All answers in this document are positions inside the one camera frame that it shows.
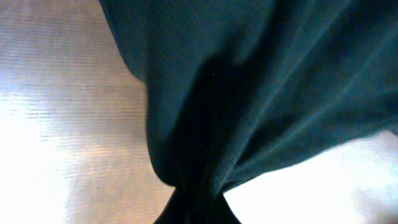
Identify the black polo shirt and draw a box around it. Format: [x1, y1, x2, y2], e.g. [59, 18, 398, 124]
[101, 0, 397, 224]

